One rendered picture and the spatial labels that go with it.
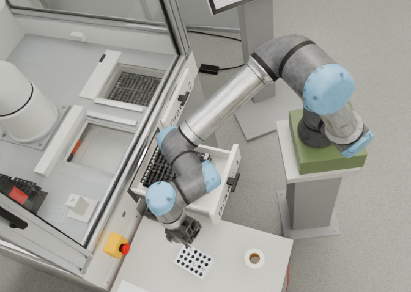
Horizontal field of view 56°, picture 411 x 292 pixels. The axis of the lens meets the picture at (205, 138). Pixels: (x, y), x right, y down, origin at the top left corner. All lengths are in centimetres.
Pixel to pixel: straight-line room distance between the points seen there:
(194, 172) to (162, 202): 11
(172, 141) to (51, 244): 44
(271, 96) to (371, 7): 113
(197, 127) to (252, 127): 155
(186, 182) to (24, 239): 43
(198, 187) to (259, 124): 163
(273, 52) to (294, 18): 227
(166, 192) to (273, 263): 62
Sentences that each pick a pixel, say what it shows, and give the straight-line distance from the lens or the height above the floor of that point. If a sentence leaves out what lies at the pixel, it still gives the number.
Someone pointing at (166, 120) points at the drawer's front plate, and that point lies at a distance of 158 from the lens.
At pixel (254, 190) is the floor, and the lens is 238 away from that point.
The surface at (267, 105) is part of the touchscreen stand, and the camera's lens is 264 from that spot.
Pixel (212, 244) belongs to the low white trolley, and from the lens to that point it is 149.
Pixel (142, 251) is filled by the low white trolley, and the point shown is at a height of 76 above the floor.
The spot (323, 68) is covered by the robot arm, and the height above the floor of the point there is 147.
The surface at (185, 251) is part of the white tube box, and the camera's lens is 149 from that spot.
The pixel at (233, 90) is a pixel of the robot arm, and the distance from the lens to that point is 100.
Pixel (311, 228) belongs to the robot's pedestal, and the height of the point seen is 2.
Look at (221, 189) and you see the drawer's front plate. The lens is 137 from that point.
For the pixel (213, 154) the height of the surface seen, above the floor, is 86.
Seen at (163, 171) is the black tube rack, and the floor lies 90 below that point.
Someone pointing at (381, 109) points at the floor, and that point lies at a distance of 273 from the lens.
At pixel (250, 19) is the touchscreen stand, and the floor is 76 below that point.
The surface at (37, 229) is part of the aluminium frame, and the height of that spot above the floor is 128.
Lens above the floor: 217
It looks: 57 degrees down
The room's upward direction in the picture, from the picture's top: 18 degrees counter-clockwise
